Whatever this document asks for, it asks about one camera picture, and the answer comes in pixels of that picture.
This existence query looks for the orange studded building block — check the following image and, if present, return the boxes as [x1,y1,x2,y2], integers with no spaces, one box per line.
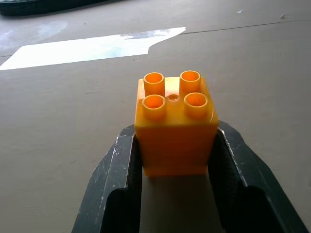
[134,70,219,177]

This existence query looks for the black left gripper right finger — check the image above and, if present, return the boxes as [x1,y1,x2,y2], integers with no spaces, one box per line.
[207,120,309,233]

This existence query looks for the dark curved object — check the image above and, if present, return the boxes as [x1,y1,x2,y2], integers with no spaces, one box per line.
[0,0,107,17]

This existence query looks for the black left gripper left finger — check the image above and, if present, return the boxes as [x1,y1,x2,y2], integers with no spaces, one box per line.
[71,124,143,233]

